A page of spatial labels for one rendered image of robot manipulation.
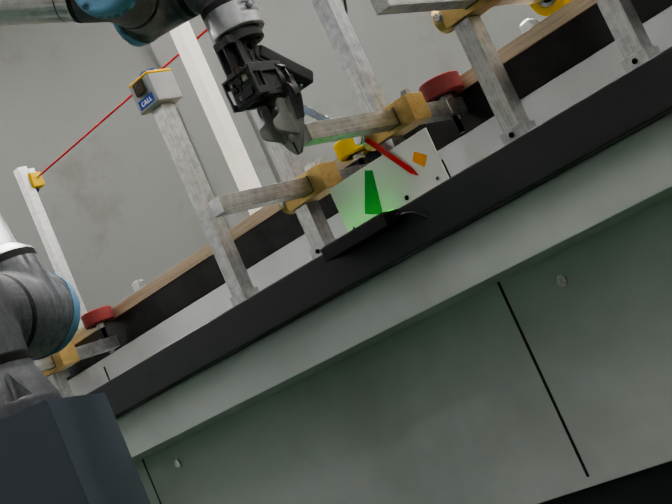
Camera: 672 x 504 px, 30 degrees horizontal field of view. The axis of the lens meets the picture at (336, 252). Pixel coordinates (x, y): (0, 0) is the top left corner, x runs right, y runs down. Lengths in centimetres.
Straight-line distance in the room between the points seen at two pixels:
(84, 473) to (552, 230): 84
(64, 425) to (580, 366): 97
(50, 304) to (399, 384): 82
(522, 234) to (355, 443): 81
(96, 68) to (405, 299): 441
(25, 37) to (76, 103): 45
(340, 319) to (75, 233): 413
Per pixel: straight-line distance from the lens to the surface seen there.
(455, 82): 231
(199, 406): 274
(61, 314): 213
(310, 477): 285
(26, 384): 192
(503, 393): 244
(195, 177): 257
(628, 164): 197
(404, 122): 216
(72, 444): 185
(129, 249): 632
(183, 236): 624
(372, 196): 223
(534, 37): 226
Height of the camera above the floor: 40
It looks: 7 degrees up
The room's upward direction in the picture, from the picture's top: 24 degrees counter-clockwise
